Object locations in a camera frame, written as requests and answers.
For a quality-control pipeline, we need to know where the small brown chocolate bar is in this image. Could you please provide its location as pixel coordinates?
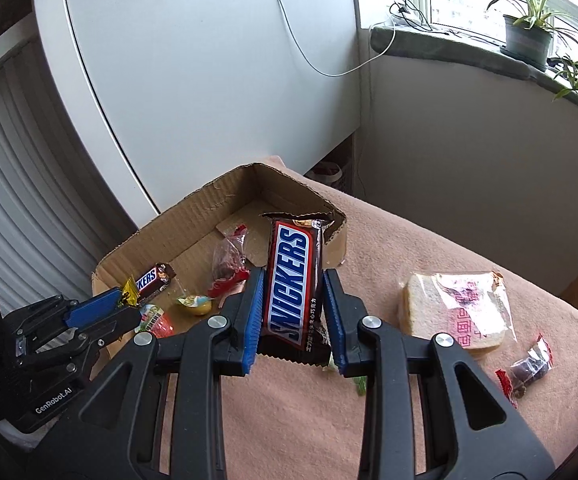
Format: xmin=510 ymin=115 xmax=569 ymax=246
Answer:
xmin=132 ymin=262 xmax=177 ymax=303

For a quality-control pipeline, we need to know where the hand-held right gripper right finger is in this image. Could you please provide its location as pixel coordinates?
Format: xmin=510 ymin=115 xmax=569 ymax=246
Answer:
xmin=321 ymin=268 xmax=557 ymax=480

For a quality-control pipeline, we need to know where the white cabinet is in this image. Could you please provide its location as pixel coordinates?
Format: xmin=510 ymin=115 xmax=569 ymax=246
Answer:
xmin=32 ymin=0 xmax=362 ymax=213

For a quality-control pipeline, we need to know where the yellow round candy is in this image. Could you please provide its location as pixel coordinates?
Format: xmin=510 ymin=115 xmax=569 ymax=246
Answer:
xmin=176 ymin=294 xmax=216 ymax=317

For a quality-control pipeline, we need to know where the clear packet with dark candy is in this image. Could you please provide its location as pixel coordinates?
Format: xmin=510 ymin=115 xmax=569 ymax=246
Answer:
xmin=495 ymin=334 xmax=554 ymax=401

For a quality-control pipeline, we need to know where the white hanging cable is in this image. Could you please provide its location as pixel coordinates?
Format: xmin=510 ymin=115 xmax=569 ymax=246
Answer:
xmin=269 ymin=0 xmax=397 ymax=78

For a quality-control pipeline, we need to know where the cardboard box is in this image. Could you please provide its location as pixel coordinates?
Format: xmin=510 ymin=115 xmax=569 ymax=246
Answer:
xmin=92 ymin=162 xmax=348 ymax=361

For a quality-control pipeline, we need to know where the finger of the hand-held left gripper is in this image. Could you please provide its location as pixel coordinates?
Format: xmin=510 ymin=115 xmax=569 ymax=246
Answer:
xmin=64 ymin=287 xmax=125 ymax=328
xmin=76 ymin=305 xmax=140 ymax=350

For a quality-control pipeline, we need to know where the white framed window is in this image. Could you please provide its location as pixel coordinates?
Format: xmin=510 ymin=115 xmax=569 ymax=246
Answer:
xmin=354 ymin=0 xmax=578 ymax=61

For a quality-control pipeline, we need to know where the colourful candy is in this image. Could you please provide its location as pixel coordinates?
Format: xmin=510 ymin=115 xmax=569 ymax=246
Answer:
xmin=136 ymin=304 xmax=176 ymax=338

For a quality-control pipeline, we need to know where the small spider plant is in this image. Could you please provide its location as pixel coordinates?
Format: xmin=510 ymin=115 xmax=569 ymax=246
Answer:
xmin=551 ymin=55 xmax=578 ymax=106

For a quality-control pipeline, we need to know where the yellow candy packet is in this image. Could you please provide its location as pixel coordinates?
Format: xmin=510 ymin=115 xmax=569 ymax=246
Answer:
xmin=119 ymin=276 xmax=142 ymax=308

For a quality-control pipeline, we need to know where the black cable bundle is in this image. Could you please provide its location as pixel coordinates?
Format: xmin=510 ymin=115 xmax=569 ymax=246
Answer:
xmin=388 ymin=0 xmax=470 ymax=36

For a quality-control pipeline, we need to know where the white plastic basket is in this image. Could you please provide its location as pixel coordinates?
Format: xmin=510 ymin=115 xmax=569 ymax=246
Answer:
xmin=306 ymin=160 xmax=345 ymax=193

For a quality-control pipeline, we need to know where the grey window sill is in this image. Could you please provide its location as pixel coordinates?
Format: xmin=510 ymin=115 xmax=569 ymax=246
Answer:
xmin=369 ymin=22 xmax=578 ymax=126

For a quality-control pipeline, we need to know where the sliced bread in clear bag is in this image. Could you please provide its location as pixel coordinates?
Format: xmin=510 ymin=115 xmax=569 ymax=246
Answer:
xmin=400 ymin=270 xmax=517 ymax=358

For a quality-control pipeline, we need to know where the red clear candy packet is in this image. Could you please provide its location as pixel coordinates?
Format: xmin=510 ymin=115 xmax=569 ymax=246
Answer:
xmin=208 ymin=224 xmax=252 ymax=300

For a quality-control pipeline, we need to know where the white ribbed shutter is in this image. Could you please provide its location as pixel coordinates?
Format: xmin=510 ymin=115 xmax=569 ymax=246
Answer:
xmin=0 ymin=55 xmax=140 ymax=311

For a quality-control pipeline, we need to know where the potted spider plant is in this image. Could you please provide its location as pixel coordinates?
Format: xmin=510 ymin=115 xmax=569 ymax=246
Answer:
xmin=486 ymin=0 xmax=570 ymax=71

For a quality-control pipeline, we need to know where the large brown chocolate bar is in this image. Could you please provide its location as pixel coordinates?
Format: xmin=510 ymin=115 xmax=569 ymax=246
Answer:
xmin=258 ymin=211 xmax=335 ymax=368

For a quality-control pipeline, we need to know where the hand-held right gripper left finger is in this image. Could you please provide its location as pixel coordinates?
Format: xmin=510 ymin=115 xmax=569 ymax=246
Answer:
xmin=62 ymin=266 xmax=266 ymax=480

